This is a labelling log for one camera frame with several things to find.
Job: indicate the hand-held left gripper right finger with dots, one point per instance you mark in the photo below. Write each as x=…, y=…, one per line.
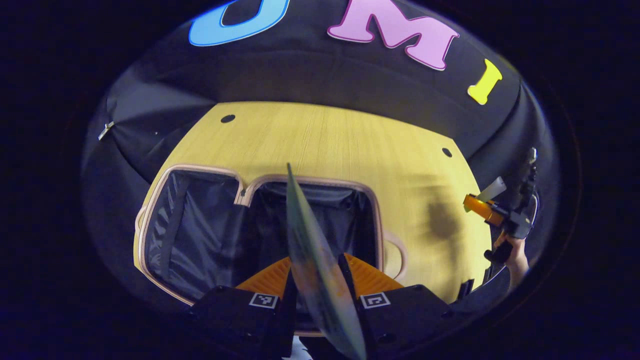
x=405, y=320

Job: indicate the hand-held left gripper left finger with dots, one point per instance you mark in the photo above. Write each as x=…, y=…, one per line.
x=286, y=327

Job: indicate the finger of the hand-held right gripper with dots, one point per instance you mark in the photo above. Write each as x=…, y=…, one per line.
x=482, y=207

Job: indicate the pink suitcase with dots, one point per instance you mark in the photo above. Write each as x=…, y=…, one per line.
x=200, y=235

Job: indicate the small silver cloth clip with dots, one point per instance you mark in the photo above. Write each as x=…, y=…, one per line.
x=106, y=131

